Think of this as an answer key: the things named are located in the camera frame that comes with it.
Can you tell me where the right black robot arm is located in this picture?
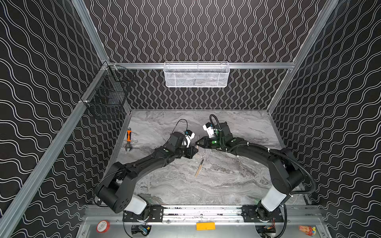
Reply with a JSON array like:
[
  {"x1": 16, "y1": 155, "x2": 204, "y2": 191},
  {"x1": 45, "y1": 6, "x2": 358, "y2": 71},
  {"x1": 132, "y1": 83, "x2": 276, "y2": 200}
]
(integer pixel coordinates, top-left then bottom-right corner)
[{"x1": 196, "y1": 122, "x2": 317, "y2": 221}]

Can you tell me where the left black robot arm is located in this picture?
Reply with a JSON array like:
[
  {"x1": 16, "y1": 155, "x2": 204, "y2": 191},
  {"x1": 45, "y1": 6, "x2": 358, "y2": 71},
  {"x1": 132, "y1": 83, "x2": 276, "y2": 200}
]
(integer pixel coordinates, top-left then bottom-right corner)
[{"x1": 95, "y1": 130, "x2": 198, "y2": 219}]

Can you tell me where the yellow label block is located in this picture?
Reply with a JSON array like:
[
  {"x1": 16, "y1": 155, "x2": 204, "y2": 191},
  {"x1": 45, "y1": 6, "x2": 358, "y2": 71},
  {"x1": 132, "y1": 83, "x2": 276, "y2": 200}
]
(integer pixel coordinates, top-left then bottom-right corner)
[{"x1": 196, "y1": 222, "x2": 216, "y2": 231}]

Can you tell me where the red yellow small toy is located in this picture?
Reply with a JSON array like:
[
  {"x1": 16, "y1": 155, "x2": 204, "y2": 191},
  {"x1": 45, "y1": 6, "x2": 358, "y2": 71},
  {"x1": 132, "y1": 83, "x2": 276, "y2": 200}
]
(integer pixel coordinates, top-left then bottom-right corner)
[{"x1": 299, "y1": 226, "x2": 317, "y2": 237}]

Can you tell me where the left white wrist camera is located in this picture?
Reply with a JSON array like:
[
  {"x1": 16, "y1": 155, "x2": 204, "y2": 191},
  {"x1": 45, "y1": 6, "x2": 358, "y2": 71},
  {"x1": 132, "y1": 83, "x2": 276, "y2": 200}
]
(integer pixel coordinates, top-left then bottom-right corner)
[{"x1": 183, "y1": 130, "x2": 195, "y2": 148}]

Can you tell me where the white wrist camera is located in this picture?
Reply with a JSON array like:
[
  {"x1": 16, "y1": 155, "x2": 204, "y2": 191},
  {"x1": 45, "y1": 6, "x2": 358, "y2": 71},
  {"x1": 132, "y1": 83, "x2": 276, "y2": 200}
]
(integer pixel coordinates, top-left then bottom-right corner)
[
  {"x1": 183, "y1": 130, "x2": 195, "y2": 148},
  {"x1": 202, "y1": 123, "x2": 215, "y2": 138}
]

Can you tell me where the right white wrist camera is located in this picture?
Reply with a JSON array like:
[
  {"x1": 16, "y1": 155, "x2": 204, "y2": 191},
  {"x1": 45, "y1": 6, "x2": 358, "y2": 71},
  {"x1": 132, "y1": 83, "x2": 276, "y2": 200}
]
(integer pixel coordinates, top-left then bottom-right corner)
[{"x1": 202, "y1": 123, "x2": 215, "y2": 138}]

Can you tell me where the orange handled adjustable wrench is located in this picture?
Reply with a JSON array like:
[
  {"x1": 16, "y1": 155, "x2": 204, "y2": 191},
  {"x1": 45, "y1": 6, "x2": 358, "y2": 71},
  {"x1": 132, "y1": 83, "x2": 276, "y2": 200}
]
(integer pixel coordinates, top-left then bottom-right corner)
[{"x1": 125, "y1": 128, "x2": 133, "y2": 151}]

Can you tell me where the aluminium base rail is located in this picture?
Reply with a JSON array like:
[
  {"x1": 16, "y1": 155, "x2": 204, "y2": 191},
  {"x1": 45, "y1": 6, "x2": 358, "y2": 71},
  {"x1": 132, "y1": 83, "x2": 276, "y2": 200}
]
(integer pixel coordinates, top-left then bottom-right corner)
[{"x1": 83, "y1": 204, "x2": 325, "y2": 225}]

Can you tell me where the white wire mesh basket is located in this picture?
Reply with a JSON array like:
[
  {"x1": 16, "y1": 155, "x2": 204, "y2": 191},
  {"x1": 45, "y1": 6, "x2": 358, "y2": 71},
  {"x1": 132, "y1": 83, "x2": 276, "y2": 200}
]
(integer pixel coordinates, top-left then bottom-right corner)
[{"x1": 163, "y1": 61, "x2": 230, "y2": 88}]

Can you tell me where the black wire mesh basket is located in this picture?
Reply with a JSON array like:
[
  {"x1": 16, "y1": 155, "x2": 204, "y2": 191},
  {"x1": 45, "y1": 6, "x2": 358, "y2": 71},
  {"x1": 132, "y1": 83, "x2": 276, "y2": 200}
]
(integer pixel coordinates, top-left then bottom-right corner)
[{"x1": 84, "y1": 62, "x2": 137, "y2": 121}]

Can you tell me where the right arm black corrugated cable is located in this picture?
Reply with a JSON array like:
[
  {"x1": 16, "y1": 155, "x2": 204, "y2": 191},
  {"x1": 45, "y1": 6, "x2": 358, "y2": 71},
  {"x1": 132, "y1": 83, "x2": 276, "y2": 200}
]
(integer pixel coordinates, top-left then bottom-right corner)
[{"x1": 267, "y1": 148, "x2": 317, "y2": 195}]

